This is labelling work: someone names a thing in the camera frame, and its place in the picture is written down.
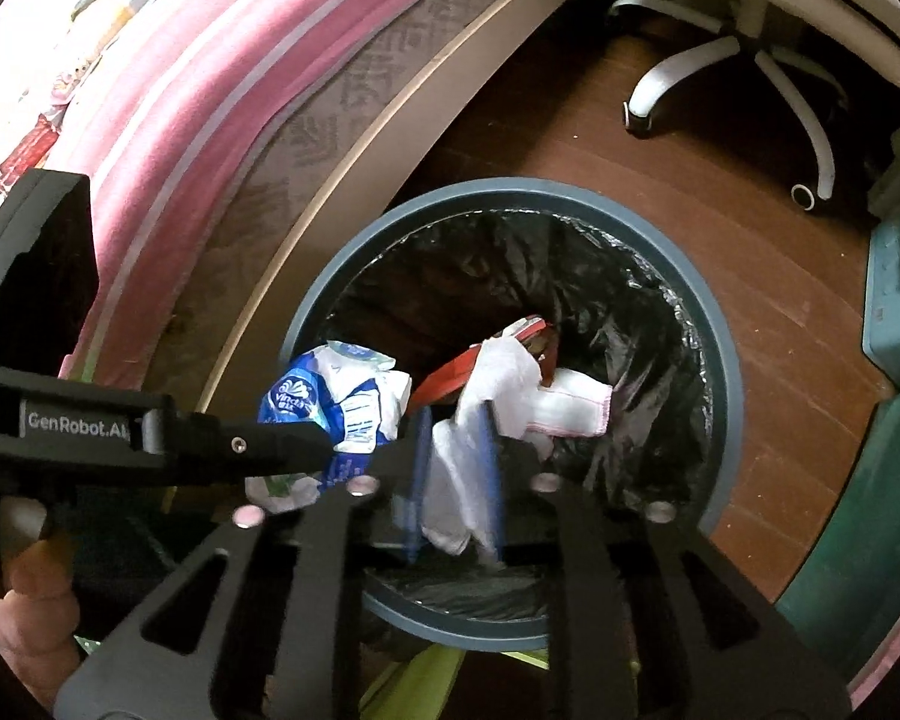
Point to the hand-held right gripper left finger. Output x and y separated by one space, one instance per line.
421 480

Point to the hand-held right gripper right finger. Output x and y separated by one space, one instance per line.
490 480

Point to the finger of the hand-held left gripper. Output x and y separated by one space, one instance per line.
262 450

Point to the blue and white packet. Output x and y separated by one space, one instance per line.
307 397

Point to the white cloth pink edge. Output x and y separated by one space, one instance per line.
502 375

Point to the grey round trash bin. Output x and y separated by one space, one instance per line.
709 330

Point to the person's left hand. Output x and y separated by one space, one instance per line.
34 592

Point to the red snack packet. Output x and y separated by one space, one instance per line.
450 381

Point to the yellow-green plastic bag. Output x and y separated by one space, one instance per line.
435 684

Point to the black bin liner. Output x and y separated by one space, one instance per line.
607 300

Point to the printed pastel quilt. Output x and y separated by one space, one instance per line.
34 150

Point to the grey patterned mattress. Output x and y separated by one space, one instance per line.
345 112

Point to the pink striped bed sheet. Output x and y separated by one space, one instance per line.
195 90

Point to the dark green container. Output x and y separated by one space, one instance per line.
870 525

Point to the white office chair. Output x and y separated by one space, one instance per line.
750 22

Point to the light wooden bed frame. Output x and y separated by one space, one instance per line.
435 105

